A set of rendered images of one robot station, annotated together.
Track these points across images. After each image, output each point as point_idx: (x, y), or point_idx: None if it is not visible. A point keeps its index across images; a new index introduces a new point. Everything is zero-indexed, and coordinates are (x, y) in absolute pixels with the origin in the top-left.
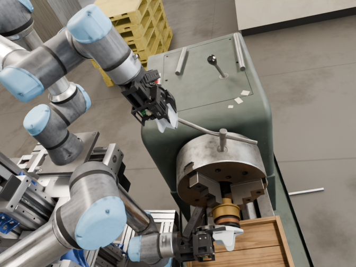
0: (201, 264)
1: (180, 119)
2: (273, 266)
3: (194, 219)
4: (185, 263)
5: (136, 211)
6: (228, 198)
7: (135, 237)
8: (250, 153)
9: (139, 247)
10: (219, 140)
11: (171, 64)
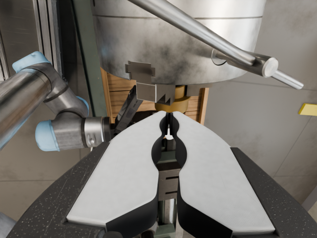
0: (120, 100)
1: (173, 13)
2: (188, 103)
3: (131, 112)
4: (85, 46)
5: (32, 110)
6: (181, 88)
7: (44, 133)
8: (254, 44)
9: (57, 148)
10: (238, 64)
11: None
